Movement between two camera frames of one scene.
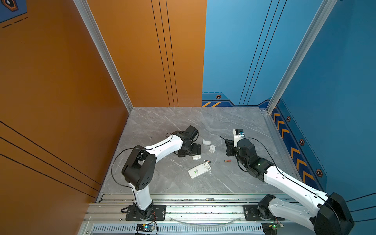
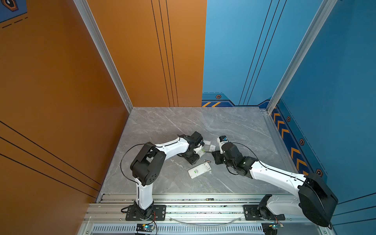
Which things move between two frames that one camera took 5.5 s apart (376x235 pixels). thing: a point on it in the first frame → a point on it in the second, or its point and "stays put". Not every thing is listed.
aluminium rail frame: [190, 214] stays put
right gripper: [229, 148] → [217, 155]
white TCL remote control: [199, 170] stays put
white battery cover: [212, 148] stays put
